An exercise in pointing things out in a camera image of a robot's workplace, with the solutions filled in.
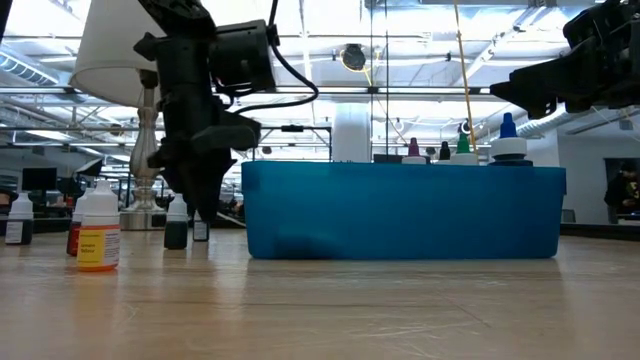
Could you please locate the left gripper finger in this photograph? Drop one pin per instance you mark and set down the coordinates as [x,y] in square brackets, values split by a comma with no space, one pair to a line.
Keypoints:
[226,172]
[195,180]

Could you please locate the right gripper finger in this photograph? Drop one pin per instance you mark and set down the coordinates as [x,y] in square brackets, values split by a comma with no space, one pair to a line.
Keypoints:
[530,97]
[545,71]

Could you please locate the small green food coloring bottle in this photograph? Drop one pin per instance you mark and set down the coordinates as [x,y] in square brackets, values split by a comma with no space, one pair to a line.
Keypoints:
[176,225]

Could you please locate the small dark food coloring bottle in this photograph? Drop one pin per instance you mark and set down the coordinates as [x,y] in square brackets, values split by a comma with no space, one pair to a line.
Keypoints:
[200,231]

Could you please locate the large blue-tipped food coloring bottle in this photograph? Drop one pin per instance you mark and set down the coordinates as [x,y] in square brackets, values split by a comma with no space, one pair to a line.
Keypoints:
[508,145]

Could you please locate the large green-tipped food coloring bottle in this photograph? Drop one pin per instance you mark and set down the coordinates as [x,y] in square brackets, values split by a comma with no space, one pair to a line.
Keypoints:
[463,145]

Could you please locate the large black-tipped food coloring bottle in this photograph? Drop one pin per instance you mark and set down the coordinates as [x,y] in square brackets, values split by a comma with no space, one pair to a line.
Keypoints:
[444,151]

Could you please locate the small orange food coloring bottle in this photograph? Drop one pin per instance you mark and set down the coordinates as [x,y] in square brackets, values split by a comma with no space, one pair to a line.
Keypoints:
[98,235]

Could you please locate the large purple-tipped food coloring bottle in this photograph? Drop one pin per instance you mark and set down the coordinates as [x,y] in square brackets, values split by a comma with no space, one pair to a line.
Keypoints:
[414,149]

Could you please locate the small red food coloring bottle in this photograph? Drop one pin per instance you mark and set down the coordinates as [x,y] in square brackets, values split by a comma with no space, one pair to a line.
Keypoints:
[72,240]

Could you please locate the blue plastic bin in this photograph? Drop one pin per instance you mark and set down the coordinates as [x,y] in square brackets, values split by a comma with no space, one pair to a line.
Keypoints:
[400,210]

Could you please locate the small black food coloring bottle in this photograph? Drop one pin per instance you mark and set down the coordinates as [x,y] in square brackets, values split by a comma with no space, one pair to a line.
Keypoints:
[20,215]

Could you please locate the white shade table lamp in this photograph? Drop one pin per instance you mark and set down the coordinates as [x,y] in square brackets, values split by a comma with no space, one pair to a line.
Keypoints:
[110,55]

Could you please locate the person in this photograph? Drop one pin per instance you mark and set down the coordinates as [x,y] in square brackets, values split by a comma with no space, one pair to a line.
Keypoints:
[620,192]

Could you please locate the white pillar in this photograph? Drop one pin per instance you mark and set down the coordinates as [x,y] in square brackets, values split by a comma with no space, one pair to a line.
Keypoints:
[351,132]

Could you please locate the black monitor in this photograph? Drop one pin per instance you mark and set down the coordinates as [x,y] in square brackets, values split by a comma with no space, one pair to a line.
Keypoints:
[39,179]

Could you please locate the black round ceiling reel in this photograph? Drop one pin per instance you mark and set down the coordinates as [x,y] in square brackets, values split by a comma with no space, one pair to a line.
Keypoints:
[354,57]

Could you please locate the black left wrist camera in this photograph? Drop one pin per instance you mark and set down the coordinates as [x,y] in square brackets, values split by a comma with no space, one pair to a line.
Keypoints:
[242,57]

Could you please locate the black metal stand frame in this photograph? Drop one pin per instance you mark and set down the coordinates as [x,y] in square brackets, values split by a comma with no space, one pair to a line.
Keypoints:
[292,128]

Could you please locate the black aluminium table frame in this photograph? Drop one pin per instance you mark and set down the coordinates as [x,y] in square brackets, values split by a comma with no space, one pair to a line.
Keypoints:
[600,231]

